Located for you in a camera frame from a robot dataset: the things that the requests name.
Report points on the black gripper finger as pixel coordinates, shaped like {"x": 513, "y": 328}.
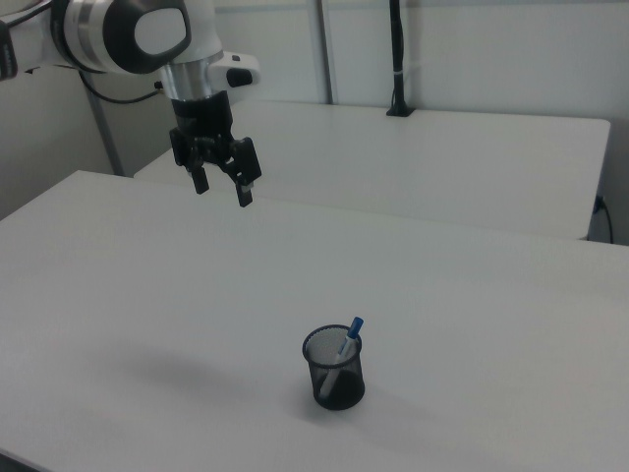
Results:
{"x": 245, "y": 162}
{"x": 199, "y": 179}

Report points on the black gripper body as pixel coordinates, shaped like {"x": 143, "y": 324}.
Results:
{"x": 201, "y": 118}

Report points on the blue and white marker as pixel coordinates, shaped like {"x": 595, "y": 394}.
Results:
{"x": 351, "y": 336}

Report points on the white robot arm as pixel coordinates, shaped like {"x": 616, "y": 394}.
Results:
{"x": 74, "y": 29}

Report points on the white side table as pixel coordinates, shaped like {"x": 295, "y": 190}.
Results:
{"x": 393, "y": 172}

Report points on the black mesh pen cup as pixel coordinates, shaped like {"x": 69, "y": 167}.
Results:
{"x": 344, "y": 388}

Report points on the grey wall partition post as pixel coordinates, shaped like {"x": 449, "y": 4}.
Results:
{"x": 326, "y": 49}
{"x": 105, "y": 133}

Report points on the black camera stand pole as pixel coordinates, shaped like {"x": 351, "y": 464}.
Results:
{"x": 398, "y": 49}

